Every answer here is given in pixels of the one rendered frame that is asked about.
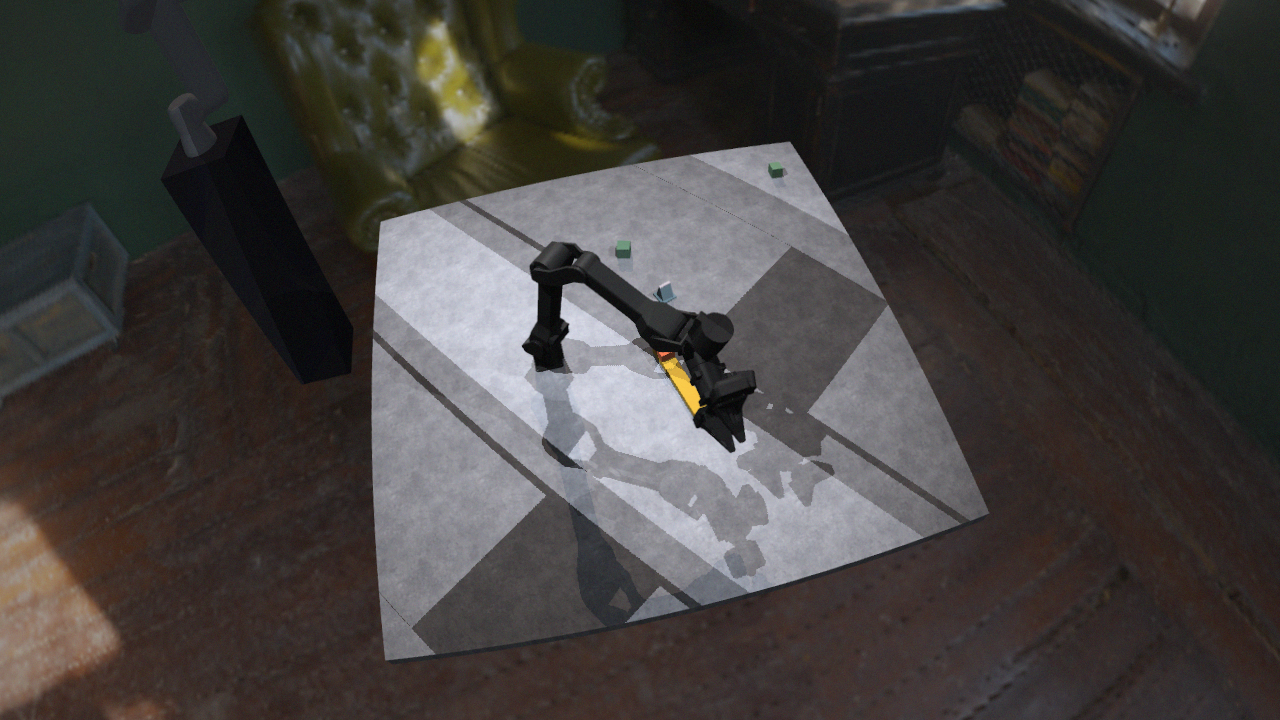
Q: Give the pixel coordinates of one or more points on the yellow bar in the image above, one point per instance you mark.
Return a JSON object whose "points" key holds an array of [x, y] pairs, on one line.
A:
{"points": [[679, 379]]}

